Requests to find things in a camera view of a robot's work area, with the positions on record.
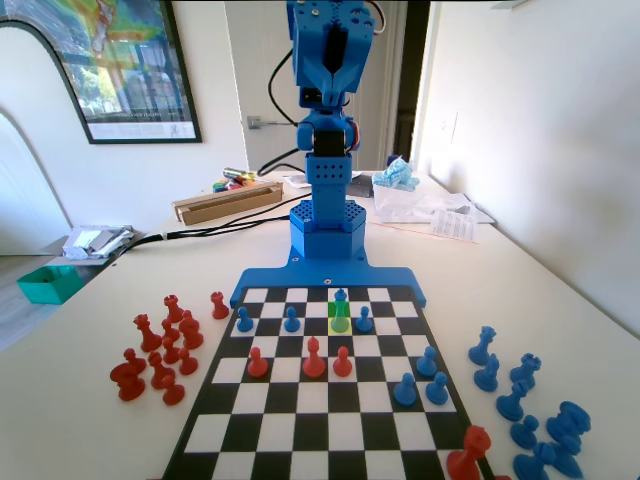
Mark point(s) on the blue rook chess piece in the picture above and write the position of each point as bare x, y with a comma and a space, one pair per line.
526, 370

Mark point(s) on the printed paper sheet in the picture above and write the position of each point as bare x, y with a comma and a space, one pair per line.
455, 226

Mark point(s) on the long cardboard box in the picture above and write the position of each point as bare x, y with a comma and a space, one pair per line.
230, 202

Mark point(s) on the clear plastic bag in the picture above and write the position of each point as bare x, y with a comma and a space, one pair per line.
395, 205

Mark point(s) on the small white paper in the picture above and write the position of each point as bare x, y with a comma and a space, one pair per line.
295, 181

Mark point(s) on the thin orange stick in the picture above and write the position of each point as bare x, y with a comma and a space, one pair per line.
400, 228

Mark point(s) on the black framed poster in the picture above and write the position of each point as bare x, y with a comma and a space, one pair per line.
130, 75

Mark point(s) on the red rook chess piece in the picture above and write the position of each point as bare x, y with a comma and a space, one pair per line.
219, 307
173, 310

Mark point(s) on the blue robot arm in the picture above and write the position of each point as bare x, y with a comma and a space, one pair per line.
327, 235

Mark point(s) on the red piece board corner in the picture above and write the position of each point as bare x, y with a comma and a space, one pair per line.
467, 455

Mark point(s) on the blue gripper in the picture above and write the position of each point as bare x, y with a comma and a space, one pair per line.
332, 82

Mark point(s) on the blue crumpled wrapper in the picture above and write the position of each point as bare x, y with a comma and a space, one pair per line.
397, 175

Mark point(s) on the grey paper pile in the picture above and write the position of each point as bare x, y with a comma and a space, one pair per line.
95, 240

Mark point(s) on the white paper sheets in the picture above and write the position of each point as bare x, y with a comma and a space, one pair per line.
460, 205

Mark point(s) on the colourful marker set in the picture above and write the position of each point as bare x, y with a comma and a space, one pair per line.
227, 186

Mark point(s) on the blue queen chess piece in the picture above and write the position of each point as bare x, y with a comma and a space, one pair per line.
481, 347

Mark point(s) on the blue pawn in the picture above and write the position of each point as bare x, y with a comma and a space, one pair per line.
340, 315

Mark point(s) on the green plastic bin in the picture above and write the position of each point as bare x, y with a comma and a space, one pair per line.
47, 285

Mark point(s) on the red pawn chess piece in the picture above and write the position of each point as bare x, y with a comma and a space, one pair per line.
342, 363
169, 330
187, 363
173, 392
257, 364
171, 352

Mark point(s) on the red queen chess piece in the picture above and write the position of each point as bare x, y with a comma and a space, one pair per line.
147, 336

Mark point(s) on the blue pawn chess piece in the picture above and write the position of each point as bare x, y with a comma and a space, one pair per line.
291, 321
532, 465
426, 362
437, 390
405, 392
244, 321
364, 321
524, 434

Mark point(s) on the black white chessboard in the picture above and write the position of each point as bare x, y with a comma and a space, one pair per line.
320, 415

